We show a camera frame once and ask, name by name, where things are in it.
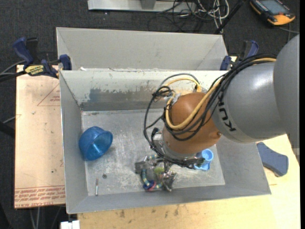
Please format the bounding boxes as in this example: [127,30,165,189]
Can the small dark metal object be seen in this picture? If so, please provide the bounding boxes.
[163,172,178,192]

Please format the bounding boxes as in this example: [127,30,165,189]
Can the grey metal bin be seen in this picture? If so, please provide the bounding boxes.
[56,27,272,214]

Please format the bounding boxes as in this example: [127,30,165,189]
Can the small light blue cup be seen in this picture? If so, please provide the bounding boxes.
[193,148,214,171]

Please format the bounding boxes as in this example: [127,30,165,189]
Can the large clear blue plastic cup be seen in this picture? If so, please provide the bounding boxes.
[78,126,114,161]

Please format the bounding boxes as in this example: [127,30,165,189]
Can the brown cardboard board red print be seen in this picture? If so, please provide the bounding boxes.
[14,64,66,209]

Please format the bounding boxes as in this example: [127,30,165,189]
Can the blue and yellow beaded ring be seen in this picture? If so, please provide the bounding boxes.
[142,168,163,192]

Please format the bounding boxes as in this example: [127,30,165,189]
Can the black cylinder on white bracket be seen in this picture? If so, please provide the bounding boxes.
[151,127,164,150]

